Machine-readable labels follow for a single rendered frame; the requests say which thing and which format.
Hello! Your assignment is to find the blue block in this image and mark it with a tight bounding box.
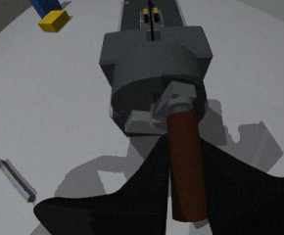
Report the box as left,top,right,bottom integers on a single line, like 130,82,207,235
29,0,63,20

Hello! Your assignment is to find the yellow cube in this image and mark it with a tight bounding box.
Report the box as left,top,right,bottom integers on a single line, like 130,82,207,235
38,9,71,32

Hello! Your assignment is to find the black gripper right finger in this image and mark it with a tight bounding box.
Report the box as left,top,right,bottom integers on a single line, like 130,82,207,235
200,138,284,235

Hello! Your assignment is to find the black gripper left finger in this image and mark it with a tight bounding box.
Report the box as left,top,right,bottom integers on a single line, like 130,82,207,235
33,136,169,235

